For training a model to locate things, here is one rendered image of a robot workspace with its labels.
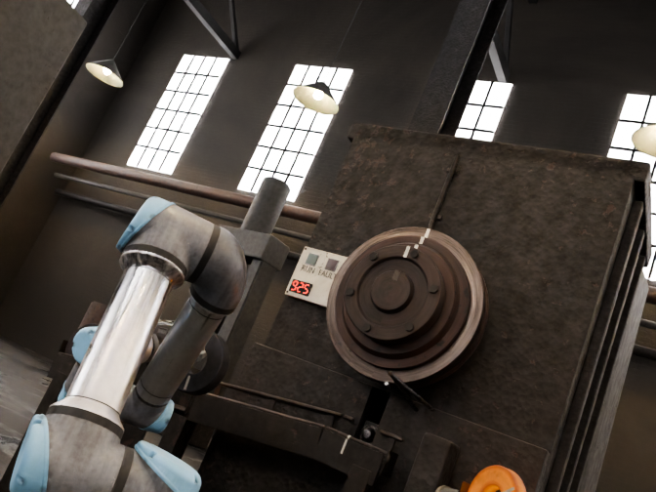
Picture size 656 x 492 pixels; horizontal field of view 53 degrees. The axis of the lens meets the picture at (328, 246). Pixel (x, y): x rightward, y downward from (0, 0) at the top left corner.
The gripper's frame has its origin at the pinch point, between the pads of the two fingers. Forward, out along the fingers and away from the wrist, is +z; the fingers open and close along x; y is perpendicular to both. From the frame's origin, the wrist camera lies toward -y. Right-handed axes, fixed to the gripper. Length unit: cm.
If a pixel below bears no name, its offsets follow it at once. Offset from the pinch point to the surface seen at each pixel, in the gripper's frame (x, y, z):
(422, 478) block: -46, -20, 39
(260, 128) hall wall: 598, 211, 738
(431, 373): -40, 5, 47
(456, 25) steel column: 129, 241, 380
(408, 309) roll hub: -30, 20, 44
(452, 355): -44, 11, 49
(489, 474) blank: -65, -10, 29
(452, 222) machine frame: -25, 49, 76
